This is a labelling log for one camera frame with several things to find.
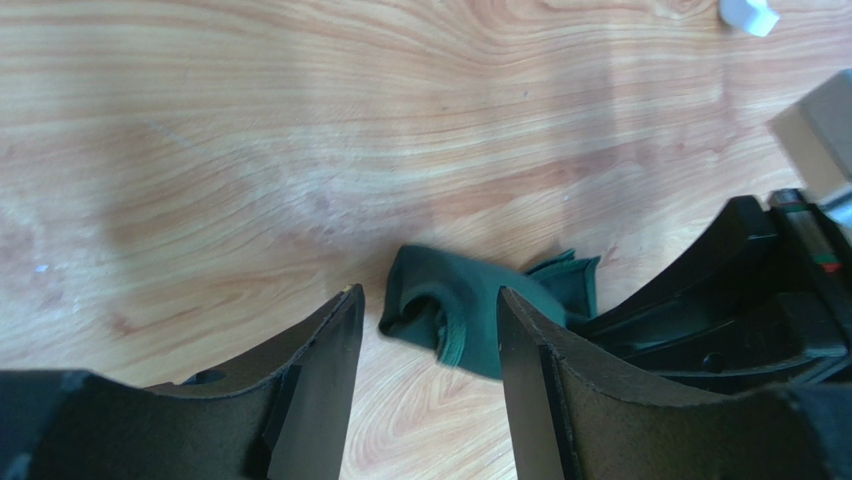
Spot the dark green cloth napkin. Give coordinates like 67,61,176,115
379,245,600,380

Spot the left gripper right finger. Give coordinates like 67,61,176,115
497,288,826,479

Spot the right white rack foot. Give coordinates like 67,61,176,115
718,0,780,37

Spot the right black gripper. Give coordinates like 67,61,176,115
576,189,851,393

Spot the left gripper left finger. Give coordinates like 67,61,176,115
26,284,365,479

